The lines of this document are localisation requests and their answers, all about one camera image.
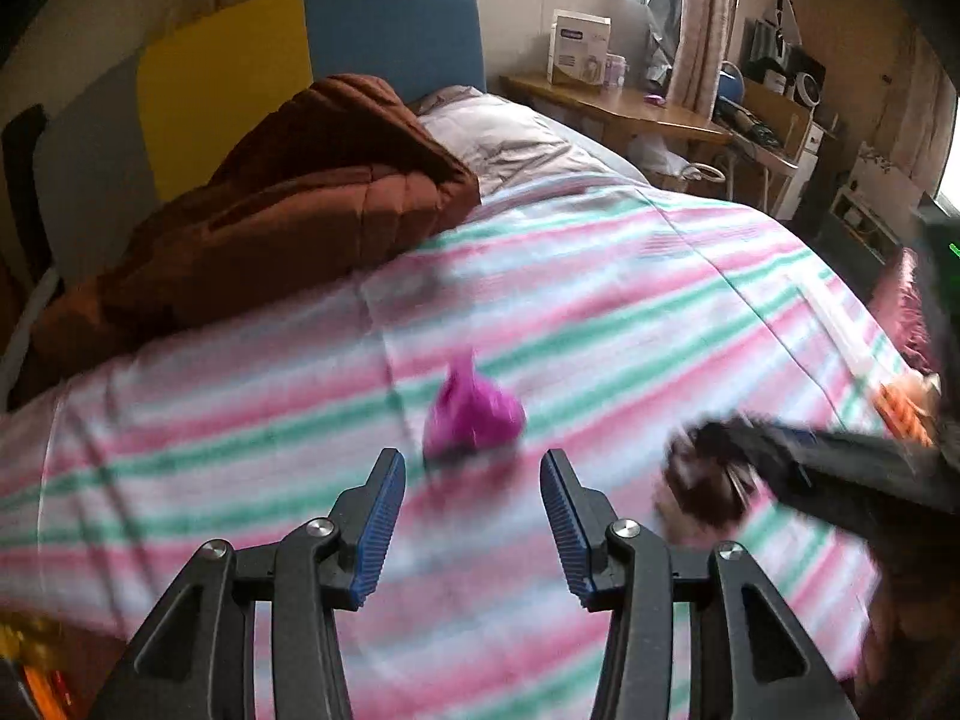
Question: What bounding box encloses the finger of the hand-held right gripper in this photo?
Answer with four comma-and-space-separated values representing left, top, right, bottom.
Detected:
720, 414, 938, 462
750, 450, 960, 541

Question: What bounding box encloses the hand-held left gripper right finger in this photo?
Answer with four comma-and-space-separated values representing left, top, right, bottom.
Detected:
540, 448, 860, 720

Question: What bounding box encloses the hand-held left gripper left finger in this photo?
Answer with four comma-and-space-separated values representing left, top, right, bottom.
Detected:
90, 448, 407, 720

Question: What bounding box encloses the dark brown mushroom toy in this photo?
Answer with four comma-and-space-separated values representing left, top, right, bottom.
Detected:
656, 416, 762, 530

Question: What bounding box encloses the purple plastic toy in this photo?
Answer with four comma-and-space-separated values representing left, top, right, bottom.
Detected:
421, 349, 527, 470

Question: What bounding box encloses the orange plastic toy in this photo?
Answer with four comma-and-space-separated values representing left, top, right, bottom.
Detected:
874, 375, 942, 447

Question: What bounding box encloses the white cabinet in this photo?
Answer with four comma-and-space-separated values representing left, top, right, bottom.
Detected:
772, 124, 837, 222

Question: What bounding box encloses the wooden shelf unit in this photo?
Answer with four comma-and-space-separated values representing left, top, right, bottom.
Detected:
739, 79, 815, 158

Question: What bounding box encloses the striped bedsheet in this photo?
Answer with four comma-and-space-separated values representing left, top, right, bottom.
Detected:
0, 172, 923, 720

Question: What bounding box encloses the black appliance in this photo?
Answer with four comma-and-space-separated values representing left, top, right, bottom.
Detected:
746, 0, 803, 83

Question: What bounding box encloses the brown quilt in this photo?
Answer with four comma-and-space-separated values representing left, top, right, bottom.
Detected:
7, 73, 482, 410

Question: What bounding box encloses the wooden desk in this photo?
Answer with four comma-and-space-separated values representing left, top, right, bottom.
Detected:
499, 73, 732, 158

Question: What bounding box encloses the pale grey pillow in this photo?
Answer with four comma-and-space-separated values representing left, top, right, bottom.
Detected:
409, 86, 650, 200

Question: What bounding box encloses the white cardboard box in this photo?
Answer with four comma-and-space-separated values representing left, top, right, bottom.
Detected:
547, 9, 612, 87

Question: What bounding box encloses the black rolled mat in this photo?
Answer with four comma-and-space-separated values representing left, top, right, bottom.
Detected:
0, 105, 50, 278

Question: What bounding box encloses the grey yellow blue headboard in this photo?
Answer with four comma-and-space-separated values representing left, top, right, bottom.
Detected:
0, 0, 488, 301

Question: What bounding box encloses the white bed rail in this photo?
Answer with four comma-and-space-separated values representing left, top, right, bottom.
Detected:
0, 266, 61, 391

